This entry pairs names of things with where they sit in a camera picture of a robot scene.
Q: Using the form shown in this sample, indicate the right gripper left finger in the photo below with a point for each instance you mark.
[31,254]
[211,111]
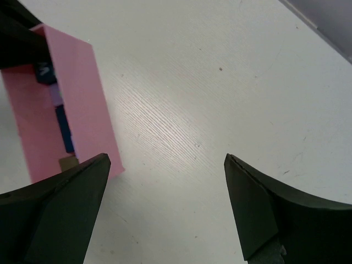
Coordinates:
[51,221]

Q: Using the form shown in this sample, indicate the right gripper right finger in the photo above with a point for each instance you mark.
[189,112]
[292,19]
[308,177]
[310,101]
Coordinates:
[277,223]

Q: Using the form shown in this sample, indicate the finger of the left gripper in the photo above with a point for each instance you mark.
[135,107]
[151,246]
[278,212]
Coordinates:
[20,45]

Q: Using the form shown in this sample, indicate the small dark blue cube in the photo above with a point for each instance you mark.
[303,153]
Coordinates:
[44,72]

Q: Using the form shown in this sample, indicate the pink plastic box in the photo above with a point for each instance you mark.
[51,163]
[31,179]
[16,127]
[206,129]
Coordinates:
[83,100]

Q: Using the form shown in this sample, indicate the olive grey cube block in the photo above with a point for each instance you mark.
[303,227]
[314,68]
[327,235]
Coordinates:
[67,163]

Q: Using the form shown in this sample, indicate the purple cube block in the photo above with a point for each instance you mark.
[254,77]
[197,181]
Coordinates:
[55,94]

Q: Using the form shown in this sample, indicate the long dark blue block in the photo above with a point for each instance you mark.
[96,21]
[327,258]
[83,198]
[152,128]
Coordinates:
[64,129]

